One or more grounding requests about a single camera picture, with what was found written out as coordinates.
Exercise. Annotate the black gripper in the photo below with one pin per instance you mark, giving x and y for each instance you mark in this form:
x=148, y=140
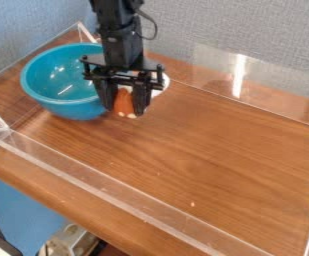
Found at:
x=122, y=66

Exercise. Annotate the brown and white toy mushroom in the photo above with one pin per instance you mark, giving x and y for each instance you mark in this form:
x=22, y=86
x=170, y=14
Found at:
x=124, y=107

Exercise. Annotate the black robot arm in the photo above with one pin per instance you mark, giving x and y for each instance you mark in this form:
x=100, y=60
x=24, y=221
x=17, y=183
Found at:
x=118, y=13

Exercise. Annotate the blue plastic bowl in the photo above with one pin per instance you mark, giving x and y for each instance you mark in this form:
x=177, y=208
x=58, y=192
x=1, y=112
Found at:
x=53, y=81

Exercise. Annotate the grey white box under table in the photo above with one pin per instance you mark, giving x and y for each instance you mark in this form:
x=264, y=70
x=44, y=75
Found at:
x=70, y=241

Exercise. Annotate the clear acrylic barrier wall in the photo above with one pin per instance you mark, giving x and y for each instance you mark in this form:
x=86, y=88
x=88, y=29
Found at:
x=204, y=178

